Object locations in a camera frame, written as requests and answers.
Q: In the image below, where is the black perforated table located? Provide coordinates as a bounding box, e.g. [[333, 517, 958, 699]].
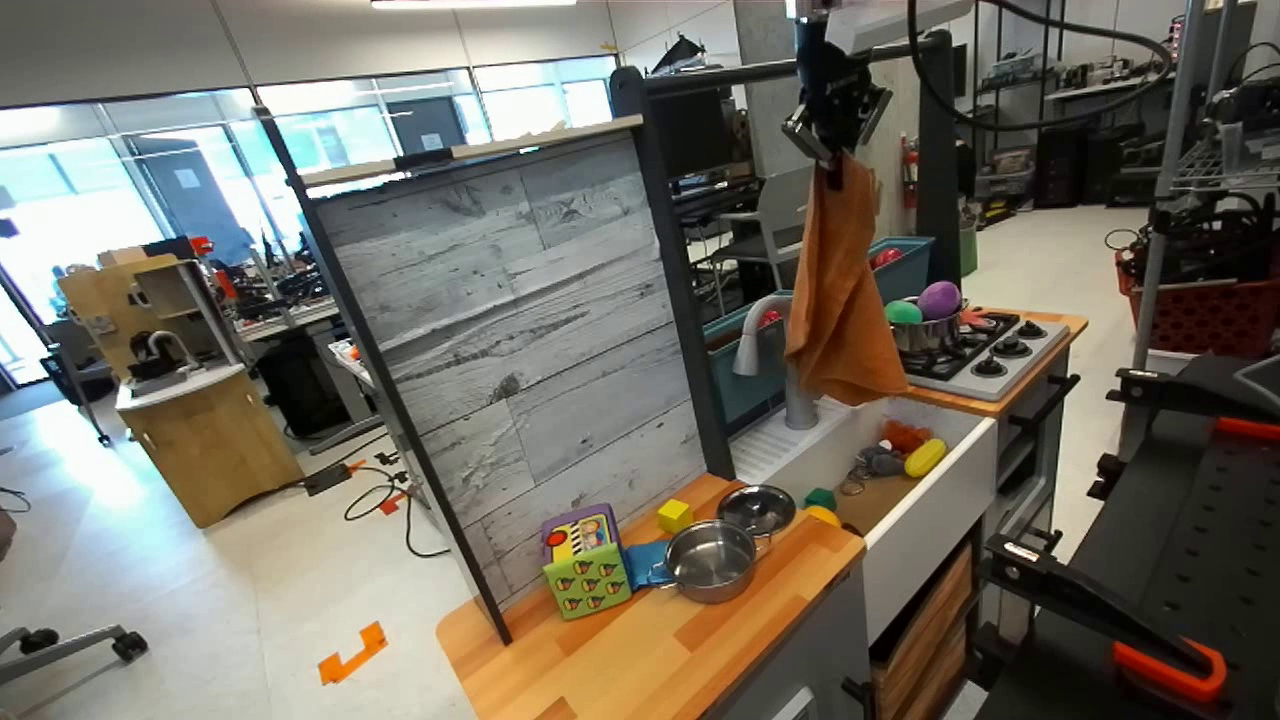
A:
[[978, 349, 1280, 720]]

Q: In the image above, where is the purple ball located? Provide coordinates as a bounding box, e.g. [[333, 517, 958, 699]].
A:
[[918, 277, 968, 325]]

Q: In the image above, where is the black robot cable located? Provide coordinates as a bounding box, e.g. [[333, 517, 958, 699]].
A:
[[905, 0, 1181, 134]]

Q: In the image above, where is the steel bowl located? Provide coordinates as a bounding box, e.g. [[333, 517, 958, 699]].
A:
[[668, 520, 766, 606]]

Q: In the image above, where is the wooden play kitchen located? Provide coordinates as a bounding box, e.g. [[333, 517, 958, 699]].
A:
[[56, 236, 310, 533]]

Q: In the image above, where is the grey toy item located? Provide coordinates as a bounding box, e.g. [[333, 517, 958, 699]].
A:
[[847, 442, 908, 483]]

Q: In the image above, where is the yellow toy cube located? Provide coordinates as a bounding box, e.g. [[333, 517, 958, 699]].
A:
[[654, 497, 697, 540]]

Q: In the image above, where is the red wire cart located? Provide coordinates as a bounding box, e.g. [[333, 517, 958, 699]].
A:
[[1116, 192, 1280, 364]]

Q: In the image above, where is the grey toy stove top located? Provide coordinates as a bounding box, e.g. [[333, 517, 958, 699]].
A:
[[900, 308, 1072, 408]]

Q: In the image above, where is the white toy sink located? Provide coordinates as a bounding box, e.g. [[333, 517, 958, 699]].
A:
[[766, 392, 999, 648]]

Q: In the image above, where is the steel pot with handles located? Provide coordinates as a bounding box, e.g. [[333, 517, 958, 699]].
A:
[[886, 315, 951, 360]]

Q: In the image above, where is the teal plastic bin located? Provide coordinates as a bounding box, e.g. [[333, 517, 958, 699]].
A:
[[702, 308, 799, 431], [869, 233, 939, 308]]

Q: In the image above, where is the orange towel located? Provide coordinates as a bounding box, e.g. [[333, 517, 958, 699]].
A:
[[782, 156, 913, 408]]

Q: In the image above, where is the wooden top toy kitchen unit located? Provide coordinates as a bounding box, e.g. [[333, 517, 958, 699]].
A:
[[433, 308, 1091, 720]]

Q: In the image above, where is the yellow toy corn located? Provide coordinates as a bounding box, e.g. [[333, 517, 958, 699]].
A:
[[900, 431, 951, 483]]

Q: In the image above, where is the black chair base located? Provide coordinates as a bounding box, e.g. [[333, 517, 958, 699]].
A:
[[0, 618, 151, 689]]

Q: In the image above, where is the grey toy faucet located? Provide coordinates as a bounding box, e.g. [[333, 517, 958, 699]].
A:
[[733, 293, 825, 431]]

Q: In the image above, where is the orange handled black clamp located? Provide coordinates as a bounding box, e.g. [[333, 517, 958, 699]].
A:
[[980, 528, 1236, 713], [1099, 364, 1280, 453]]

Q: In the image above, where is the colourful toy box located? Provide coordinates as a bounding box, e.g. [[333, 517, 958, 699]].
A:
[[538, 500, 635, 625]]

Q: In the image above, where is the grey wood backdrop panel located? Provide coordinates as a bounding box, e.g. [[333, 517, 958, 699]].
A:
[[306, 125, 712, 613]]

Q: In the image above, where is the blue toy card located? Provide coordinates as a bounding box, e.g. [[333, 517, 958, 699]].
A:
[[620, 537, 680, 594]]

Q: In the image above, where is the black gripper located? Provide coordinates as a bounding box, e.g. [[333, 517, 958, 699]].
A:
[[782, 42, 895, 192]]

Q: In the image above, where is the black computer monitor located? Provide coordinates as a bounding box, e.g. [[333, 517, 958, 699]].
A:
[[386, 92, 473, 158]]

